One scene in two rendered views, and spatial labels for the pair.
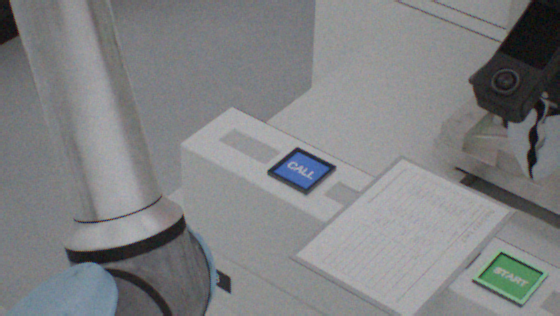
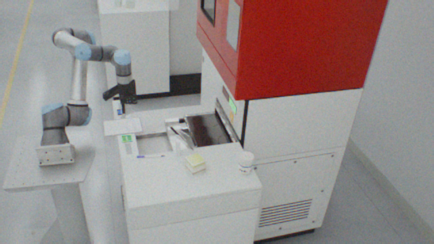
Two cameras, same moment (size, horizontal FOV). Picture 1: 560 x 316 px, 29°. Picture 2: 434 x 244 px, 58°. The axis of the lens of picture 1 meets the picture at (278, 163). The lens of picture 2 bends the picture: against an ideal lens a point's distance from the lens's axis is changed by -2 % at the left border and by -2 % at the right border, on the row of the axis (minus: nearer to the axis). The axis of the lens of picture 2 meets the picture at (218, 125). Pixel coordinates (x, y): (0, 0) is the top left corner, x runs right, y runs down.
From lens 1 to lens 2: 1.69 m
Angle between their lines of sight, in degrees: 27
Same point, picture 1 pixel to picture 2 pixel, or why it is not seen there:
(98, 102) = (75, 80)
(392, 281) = (110, 130)
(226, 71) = not seen: hidden behind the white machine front
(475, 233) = (131, 131)
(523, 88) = (105, 95)
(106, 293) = (56, 106)
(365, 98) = (173, 114)
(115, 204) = (72, 97)
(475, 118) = (171, 120)
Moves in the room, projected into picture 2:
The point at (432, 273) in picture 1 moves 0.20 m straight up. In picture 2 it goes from (116, 132) to (113, 101)
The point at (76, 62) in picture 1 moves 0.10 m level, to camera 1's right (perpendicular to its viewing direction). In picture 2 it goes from (74, 73) to (85, 78)
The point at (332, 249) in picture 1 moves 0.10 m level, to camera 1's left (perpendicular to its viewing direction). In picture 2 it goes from (109, 123) to (97, 116)
